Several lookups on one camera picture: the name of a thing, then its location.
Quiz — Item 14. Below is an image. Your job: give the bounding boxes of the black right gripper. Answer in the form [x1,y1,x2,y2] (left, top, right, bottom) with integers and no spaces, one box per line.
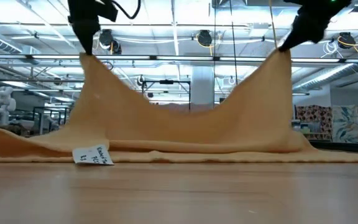
[277,0,352,53]

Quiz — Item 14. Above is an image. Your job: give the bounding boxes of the teal leaf fabric panel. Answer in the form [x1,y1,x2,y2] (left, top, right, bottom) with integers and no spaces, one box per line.
[332,105,358,144]

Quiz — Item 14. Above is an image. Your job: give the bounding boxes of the yellow cable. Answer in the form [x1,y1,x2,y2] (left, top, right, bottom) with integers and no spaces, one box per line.
[268,0,279,50]

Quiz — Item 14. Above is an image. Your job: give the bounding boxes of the brown floral fabric panel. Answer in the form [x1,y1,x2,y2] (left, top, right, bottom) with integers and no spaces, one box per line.
[295,105,334,141]

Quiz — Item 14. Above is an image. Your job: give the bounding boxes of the black ceiling cable reel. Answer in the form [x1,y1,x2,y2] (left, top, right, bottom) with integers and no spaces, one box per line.
[99,29,122,55]
[196,29,214,48]
[331,32,357,50]

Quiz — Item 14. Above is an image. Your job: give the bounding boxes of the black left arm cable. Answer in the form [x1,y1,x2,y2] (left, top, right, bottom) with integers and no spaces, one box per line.
[109,0,142,21]

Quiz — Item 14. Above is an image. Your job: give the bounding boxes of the black metal table frame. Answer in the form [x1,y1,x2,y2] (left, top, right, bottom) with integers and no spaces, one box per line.
[303,139,358,154]

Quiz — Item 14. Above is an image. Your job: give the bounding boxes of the white towel label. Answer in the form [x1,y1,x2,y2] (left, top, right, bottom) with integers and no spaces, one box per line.
[72,144,114,166]

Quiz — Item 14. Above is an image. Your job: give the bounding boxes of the orange waffle weave towel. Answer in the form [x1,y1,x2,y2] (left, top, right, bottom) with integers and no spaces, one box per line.
[0,49,358,163]

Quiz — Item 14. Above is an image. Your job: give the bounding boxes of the black distant workstation frame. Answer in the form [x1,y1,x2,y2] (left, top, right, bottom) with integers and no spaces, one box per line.
[141,79,191,110]
[32,106,71,134]

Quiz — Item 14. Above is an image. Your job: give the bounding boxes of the white humanoid robot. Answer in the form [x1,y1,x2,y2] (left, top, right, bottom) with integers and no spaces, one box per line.
[0,86,17,127]

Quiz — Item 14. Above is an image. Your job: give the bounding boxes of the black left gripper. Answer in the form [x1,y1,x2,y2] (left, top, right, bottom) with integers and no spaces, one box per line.
[67,0,119,56]

